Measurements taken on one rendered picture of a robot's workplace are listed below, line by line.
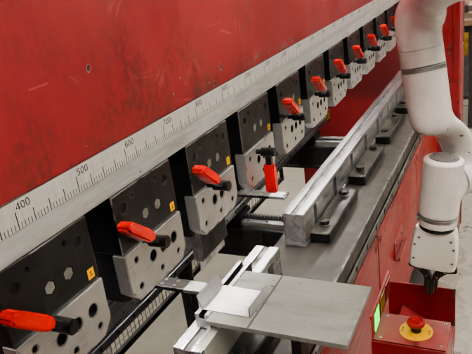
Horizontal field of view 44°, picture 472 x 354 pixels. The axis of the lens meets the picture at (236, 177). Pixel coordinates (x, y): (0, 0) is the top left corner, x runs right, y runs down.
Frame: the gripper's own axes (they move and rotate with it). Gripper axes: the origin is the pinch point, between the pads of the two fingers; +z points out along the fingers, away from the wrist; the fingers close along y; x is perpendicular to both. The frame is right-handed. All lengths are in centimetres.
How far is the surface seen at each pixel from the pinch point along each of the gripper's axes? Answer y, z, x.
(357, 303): -9.4, -14.7, -33.7
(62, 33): -37, -68, -68
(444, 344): 5.0, 6.1, -13.1
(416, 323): -1.2, 3.8, -11.1
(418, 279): -16, 82, 127
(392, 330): -6.2, 7.1, -11.0
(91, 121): -36, -57, -67
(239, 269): -36.6, -11.4, -26.4
